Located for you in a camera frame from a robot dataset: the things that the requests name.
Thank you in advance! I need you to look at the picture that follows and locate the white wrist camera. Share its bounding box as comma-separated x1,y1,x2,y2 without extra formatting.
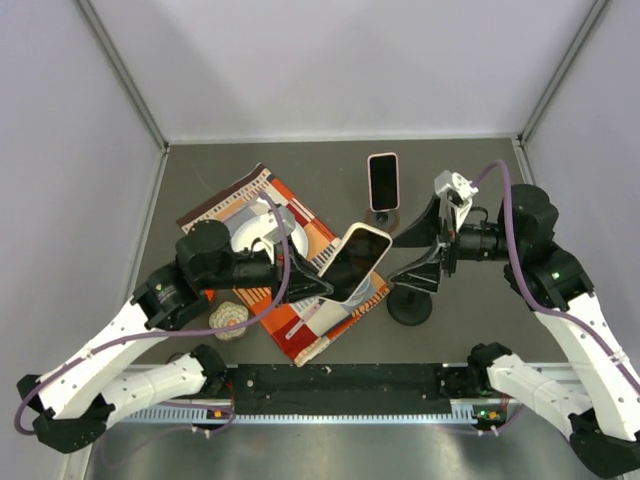
434,170,479,225
241,206,306,260

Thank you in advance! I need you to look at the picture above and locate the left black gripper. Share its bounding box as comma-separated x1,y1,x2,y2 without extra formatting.
201,234,334,307

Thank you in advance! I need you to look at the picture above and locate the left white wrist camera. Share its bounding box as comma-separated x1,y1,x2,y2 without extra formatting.
241,206,306,260

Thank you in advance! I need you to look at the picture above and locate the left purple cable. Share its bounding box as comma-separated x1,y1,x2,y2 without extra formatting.
12,189,292,436

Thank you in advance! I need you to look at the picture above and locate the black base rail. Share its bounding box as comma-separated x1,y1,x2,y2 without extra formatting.
215,363,480,416

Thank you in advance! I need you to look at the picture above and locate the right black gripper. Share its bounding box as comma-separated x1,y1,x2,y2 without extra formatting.
388,193,521,293

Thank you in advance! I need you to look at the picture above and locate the light blue mug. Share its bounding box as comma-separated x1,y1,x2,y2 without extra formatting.
344,273,375,308

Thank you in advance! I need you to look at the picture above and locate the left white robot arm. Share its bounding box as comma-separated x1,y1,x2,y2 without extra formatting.
17,220,333,454

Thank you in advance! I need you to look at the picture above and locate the black round base clamp stand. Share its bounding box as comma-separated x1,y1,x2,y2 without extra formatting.
386,286,433,327

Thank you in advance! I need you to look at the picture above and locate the crocheted pastel coaster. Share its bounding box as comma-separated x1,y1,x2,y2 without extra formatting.
208,301,249,341

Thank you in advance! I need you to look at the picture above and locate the orange patterned cloth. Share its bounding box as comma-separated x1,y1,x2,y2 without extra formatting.
177,164,390,367

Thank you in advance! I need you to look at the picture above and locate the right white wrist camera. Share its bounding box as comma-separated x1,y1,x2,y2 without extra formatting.
434,170,479,225

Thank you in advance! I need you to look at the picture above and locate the pink case smartphone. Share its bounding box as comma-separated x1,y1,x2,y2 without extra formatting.
367,152,400,212

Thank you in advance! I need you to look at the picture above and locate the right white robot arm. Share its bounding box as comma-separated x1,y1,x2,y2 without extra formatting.
390,184,639,479

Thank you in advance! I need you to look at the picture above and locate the grey phone stand wooden base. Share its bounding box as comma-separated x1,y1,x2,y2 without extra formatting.
365,210,399,233

